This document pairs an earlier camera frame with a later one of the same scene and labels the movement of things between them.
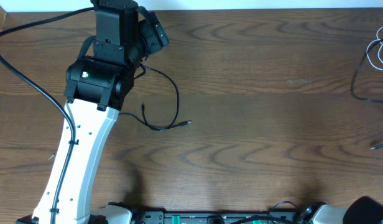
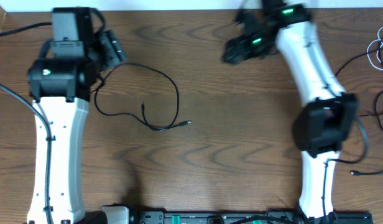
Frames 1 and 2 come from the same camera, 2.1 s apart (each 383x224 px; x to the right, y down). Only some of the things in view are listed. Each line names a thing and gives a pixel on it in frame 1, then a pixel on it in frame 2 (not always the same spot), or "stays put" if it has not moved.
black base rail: x=217 y=217 stays put
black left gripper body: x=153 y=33 → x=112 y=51
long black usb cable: x=352 y=84 → x=377 y=113
